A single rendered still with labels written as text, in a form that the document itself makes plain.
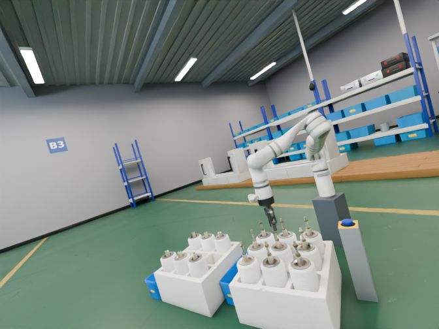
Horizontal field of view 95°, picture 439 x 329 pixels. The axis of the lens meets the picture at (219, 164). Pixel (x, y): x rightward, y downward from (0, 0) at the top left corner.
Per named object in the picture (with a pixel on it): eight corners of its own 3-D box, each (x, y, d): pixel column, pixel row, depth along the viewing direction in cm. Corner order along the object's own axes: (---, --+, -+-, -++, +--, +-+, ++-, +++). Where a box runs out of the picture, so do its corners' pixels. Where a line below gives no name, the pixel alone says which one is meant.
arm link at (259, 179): (253, 186, 98) (255, 189, 89) (244, 156, 97) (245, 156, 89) (266, 182, 97) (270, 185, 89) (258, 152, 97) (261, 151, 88)
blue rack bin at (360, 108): (353, 115, 505) (351, 107, 505) (371, 109, 474) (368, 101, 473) (344, 117, 477) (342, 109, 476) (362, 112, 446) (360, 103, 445)
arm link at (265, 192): (248, 199, 98) (244, 187, 97) (270, 192, 97) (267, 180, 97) (250, 203, 89) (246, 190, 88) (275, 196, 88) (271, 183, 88)
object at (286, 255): (283, 275, 101) (274, 241, 100) (303, 279, 95) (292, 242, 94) (276, 288, 94) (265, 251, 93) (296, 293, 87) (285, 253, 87)
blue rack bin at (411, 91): (397, 102, 433) (395, 92, 432) (422, 94, 401) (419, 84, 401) (390, 104, 405) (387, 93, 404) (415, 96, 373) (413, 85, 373)
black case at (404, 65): (390, 78, 428) (388, 70, 427) (411, 70, 400) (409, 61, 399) (384, 78, 403) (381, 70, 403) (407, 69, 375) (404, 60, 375)
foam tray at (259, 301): (268, 269, 121) (259, 240, 121) (341, 274, 100) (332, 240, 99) (239, 323, 89) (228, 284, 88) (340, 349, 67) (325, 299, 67)
